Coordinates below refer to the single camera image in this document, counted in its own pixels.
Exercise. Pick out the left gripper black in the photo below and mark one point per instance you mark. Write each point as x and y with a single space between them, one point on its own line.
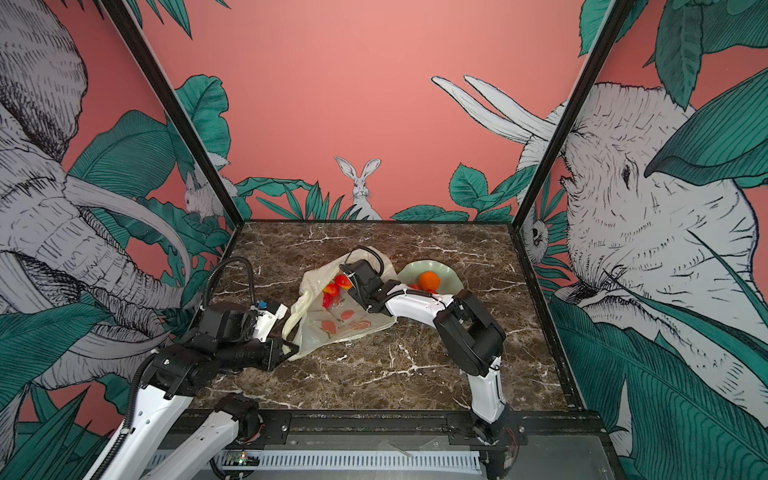
274 352

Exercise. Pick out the black frame post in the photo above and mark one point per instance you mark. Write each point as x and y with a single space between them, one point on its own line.
129 31
613 22

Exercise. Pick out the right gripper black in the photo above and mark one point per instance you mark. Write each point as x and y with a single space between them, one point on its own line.
354 290

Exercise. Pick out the light green scalloped bowl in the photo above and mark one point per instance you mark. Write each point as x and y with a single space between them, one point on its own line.
451 284

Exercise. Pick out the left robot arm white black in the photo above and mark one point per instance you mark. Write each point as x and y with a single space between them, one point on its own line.
227 337

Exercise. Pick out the black front mounting rail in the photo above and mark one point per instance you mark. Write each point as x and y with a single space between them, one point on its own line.
460 426

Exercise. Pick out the black frame post left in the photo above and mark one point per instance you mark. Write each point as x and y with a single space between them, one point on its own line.
129 31

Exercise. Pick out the orange fruit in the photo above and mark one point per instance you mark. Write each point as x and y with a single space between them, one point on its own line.
429 281

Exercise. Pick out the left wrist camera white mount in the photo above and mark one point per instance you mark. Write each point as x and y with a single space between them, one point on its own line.
267 314

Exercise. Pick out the black frame post right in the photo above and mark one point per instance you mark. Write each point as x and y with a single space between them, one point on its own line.
613 22

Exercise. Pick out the translucent plastic fruit bag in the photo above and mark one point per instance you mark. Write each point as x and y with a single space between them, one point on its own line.
325 313

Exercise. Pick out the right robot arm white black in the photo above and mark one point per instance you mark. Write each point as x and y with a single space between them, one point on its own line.
473 339

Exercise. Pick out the white slotted cable duct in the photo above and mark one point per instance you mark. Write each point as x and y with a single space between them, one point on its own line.
463 462

